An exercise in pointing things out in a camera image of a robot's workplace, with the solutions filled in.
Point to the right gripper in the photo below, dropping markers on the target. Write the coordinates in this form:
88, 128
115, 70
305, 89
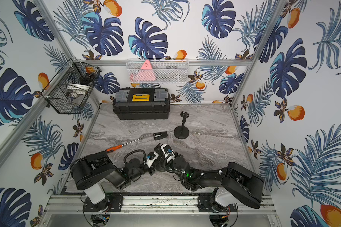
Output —
176, 156

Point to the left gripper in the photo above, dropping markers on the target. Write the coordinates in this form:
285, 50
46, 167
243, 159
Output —
157, 160

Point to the black round stand base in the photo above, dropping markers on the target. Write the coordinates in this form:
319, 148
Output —
160, 167

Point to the black stand pole with clip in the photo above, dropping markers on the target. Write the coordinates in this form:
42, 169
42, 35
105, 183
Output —
184, 116

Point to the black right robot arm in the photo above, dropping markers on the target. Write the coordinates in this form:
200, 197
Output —
241, 183

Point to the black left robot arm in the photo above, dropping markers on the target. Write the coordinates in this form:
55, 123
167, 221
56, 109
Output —
137, 154

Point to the black plastic toolbox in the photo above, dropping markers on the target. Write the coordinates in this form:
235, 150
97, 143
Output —
142, 104

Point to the pink triangular object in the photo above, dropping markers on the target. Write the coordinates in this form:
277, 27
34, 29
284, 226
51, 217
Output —
144, 74

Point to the orange handled screwdriver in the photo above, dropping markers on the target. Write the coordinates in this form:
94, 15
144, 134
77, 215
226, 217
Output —
112, 149

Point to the aluminium front rail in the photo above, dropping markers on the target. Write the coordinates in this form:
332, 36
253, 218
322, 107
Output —
188, 204

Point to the white mesh wall basket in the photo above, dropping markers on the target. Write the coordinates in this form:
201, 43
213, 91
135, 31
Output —
166, 70

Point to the black wire basket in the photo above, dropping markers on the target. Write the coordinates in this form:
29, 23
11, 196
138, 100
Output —
74, 83

